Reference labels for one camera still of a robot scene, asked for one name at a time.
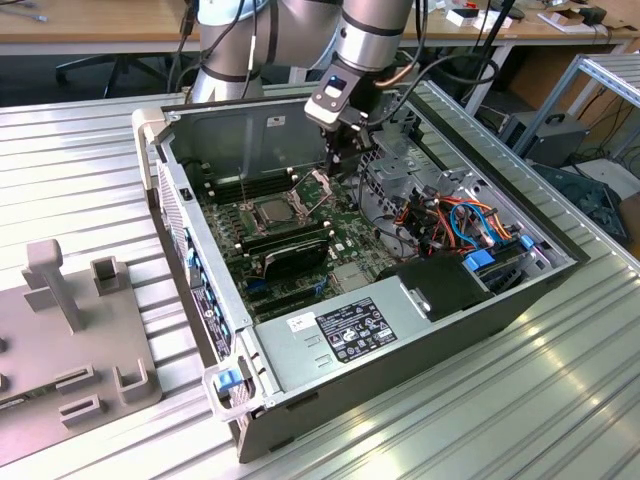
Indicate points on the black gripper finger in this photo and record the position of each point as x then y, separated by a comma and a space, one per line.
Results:
362, 135
336, 150

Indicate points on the silver CPU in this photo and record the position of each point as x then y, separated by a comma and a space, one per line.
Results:
274, 211

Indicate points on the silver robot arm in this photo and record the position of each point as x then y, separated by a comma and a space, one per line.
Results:
370, 45

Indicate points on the CPU socket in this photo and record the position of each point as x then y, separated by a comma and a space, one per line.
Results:
257, 227

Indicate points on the silver drive cage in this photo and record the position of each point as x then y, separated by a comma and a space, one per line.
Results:
395, 170

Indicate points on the small white label sticker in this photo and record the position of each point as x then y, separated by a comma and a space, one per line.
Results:
276, 120

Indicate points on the green motherboard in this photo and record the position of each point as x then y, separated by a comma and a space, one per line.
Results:
350, 240

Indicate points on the small white box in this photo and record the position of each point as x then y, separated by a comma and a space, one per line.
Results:
460, 19

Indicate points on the RAM slot white clips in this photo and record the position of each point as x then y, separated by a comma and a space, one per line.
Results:
225, 190
225, 178

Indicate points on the black expansion card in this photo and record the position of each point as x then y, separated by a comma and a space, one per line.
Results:
295, 260

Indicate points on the silver chipset heatsink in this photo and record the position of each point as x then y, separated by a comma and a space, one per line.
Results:
348, 276

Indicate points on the black tripod pole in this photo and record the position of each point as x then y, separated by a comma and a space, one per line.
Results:
496, 25

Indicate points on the wooden office desk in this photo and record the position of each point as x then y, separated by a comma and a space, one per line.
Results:
75, 25
525, 31

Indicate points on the black expansion slot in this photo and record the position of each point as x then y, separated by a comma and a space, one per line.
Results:
287, 306
280, 296

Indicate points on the black plastic air shroud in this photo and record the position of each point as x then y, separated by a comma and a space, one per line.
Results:
440, 287

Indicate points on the black rating label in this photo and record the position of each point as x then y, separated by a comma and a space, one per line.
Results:
357, 330

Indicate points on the open cardboard box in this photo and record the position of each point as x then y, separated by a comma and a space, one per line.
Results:
562, 21

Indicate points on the small blue plastic clip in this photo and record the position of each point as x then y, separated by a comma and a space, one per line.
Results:
526, 242

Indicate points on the grey power supply unit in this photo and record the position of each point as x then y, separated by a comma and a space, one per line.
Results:
295, 360

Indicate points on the dark teal plastic housing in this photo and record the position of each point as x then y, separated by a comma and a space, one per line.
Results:
585, 200

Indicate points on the black office chair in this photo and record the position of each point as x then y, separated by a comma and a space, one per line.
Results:
115, 62

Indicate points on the open grey PC case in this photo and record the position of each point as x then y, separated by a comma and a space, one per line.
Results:
400, 390

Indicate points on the blue case latch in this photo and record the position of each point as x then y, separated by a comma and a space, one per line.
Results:
225, 380

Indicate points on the brown cardboard box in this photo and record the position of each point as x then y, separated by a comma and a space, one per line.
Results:
631, 220

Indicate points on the grey parts rack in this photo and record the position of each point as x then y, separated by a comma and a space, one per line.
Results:
75, 350

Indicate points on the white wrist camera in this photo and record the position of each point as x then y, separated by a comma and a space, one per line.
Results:
325, 107

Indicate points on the aluminium profile frame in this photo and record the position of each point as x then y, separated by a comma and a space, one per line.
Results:
610, 72

